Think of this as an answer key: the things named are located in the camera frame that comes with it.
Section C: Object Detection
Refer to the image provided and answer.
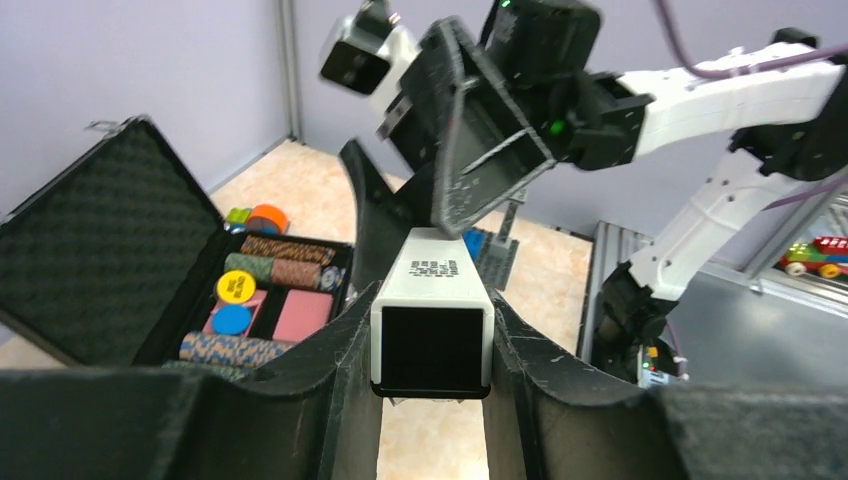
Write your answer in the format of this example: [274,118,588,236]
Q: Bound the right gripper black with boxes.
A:
[339,16,557,290]

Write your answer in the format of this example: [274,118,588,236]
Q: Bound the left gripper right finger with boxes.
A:
[483,292,847,479]

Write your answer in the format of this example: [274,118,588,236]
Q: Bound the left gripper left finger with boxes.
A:
[1,283,382,479]

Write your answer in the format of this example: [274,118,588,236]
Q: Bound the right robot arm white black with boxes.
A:
[321,1,847,383]

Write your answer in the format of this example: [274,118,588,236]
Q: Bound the blue lego brick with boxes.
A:
[462,228,487,261]

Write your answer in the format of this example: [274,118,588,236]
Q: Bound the pink card deck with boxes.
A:
[271,289,333,343]

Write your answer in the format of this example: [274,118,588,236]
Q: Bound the grey lego baseplate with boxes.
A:
[475,229,520,291]

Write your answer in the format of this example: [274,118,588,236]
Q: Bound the blue round chip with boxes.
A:
[210,305,252,336]

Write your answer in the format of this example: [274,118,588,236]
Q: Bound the green toy block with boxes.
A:
[225,208,252,227]

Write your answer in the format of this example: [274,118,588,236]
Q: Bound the yellow big blind chip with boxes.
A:
[215,270,257,305]

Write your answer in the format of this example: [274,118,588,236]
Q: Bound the black poker chip case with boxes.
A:
[1,116,354,381]

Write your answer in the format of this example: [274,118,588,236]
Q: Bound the colourful toy train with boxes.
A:
[778,236,847,279]

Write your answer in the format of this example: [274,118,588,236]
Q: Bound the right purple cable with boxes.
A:
[652,0,848,213]

